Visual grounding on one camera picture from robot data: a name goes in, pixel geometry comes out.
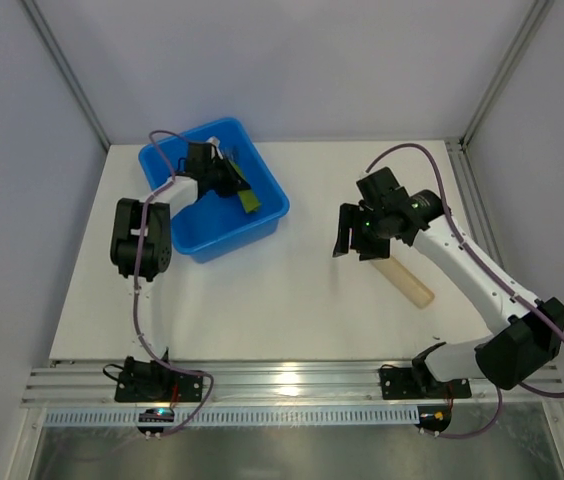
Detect aluminium front rail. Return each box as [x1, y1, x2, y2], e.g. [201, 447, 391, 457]
[19, 360, 564, 409]

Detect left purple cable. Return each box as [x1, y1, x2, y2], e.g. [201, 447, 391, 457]
[131, 130, 213, 436]

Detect beige cutlery tray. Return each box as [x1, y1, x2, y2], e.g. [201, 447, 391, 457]
[371, 257, 435, 309]

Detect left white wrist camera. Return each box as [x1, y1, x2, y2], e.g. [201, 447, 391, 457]
[206, 136, 222, 157]

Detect white slotted cable duct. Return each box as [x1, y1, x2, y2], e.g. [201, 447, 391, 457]
[43, 404, 419, 428]

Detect green paper napkin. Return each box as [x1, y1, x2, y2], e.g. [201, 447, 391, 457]
[229, 160, 261, 214]

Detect blue plastic bin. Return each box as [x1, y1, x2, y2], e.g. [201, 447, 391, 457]
[138, 117, 289, 263]

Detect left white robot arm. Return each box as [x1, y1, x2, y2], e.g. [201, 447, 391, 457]
[110, 137, 261, 362]

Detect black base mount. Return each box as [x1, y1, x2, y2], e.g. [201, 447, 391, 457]
[102, 356, 203, 403]
[378, 364, 472, 400]

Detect aluminium frame post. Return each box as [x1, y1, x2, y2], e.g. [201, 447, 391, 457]
[459, 0, 554, 150]
[17, 0, 112, 152]

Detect right aluminium frame post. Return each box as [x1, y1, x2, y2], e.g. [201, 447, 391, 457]
[459, 0, 554, 150]

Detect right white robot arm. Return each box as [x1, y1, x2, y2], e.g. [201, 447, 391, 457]
[333, 167, 564, 390]

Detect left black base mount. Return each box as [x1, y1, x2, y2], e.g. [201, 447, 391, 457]
[102, 356, 203, 403]

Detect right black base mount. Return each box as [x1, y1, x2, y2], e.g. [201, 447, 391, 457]
[378, 364, 472, 400]

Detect right aluminium side rail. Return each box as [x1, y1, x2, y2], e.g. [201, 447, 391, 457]
[444, 140, 536, 362]

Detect left aluminium frame post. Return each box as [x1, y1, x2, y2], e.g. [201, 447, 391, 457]
[17, 0, 112, 152]

